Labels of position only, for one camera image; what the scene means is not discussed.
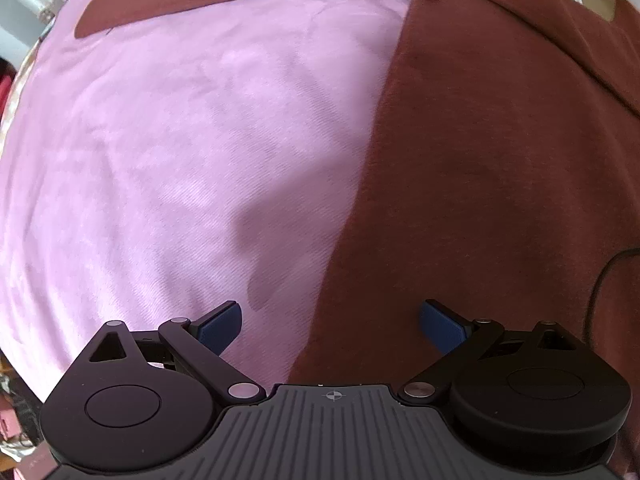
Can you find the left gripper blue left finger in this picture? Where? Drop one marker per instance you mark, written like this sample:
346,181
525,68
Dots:
197,346

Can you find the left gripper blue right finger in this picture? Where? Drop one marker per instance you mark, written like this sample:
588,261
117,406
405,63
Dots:
461,343

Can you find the dark red knit sweater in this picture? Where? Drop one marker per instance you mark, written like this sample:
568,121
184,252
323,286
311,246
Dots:
501,178

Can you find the pink floral bed sheet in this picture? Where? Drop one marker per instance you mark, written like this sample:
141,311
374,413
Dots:
157,169

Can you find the red clothes pile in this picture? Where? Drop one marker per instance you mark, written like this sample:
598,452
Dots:
7,76

